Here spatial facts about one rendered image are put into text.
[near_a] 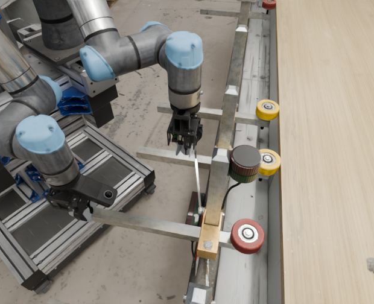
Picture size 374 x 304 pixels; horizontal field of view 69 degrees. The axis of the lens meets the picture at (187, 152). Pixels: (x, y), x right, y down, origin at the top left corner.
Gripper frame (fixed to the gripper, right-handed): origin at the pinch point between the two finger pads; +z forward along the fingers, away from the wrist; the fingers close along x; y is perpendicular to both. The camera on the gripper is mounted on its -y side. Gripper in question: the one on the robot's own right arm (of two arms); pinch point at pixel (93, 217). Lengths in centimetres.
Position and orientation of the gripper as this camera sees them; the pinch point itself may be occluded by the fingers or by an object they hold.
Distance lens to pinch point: 84.3
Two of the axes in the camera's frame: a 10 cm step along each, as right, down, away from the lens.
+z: 0.0, 6.6, 7.5
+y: -9.8, -1.5, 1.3
